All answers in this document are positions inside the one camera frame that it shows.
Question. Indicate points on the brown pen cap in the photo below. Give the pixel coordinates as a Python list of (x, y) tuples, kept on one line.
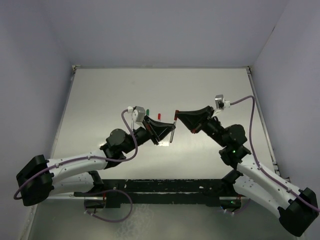
[(176, 115)]

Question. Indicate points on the black base frame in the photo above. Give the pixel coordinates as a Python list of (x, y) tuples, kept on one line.
[(112, 193)]

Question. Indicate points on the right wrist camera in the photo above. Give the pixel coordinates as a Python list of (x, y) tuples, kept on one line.
[(220, 104)]

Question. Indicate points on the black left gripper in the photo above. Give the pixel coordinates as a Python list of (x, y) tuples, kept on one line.
[(154, 129)]

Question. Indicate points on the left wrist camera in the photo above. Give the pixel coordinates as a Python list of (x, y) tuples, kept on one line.
[(137, 114)]

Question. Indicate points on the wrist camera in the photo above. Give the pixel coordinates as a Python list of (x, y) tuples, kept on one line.
[(220, 104), (137, 114)]

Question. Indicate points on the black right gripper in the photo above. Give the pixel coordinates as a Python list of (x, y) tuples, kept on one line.
[(196, 121)]

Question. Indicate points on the white pen brown tip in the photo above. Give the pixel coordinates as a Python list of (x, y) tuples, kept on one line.
[(173, 132)]

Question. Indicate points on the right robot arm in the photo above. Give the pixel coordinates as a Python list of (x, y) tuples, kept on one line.
[(295, 208)]

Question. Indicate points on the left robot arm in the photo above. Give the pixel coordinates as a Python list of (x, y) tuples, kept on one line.
[(42, 177)]

